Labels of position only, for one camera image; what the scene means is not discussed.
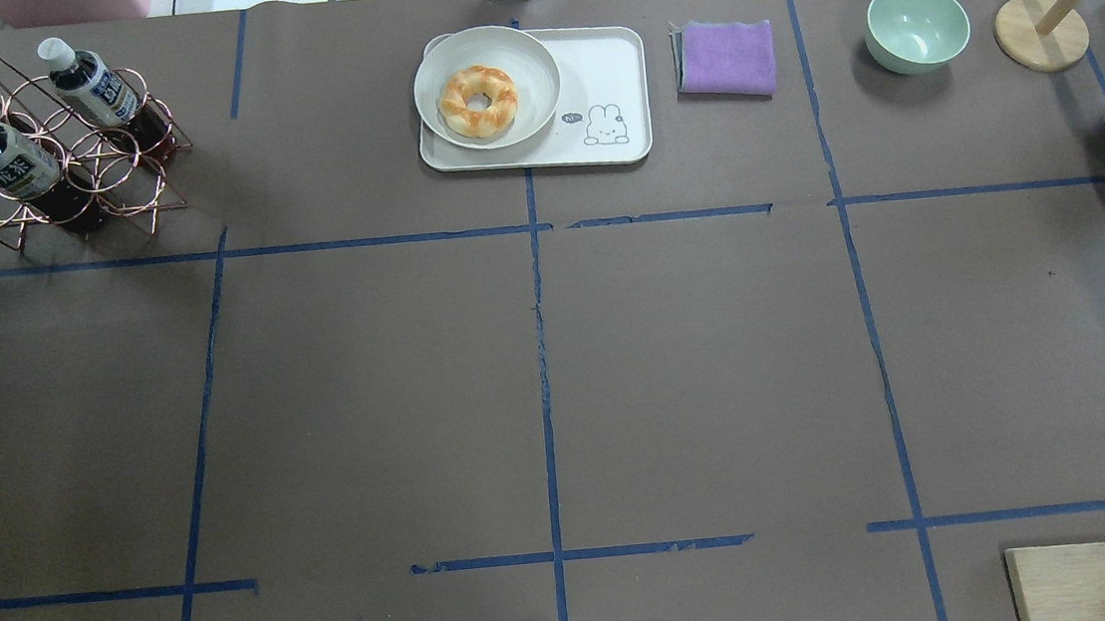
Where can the purple folded cloth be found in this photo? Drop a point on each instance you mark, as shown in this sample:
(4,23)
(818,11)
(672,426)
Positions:
(725,58)

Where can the wooden stand with round base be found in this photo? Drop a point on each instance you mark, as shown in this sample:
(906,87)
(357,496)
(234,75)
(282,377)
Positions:
(1044,35)

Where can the copper wire bottle rack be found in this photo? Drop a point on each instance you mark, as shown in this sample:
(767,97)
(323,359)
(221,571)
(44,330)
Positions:
(82,143)

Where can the wooden cutting board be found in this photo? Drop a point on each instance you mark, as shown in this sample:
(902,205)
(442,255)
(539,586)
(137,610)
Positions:
(1058,583)

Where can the white rabbit tray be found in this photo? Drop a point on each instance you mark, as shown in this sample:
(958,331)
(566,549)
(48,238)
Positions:
(583,97)

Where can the glazed twisted donut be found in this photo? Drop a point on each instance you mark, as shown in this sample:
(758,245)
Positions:
(479,102)

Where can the white round plate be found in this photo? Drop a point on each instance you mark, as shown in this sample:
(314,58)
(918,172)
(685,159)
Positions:
(530,64)

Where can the mint green bowl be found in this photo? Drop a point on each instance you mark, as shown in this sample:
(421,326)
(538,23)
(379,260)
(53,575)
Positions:
(915,37)

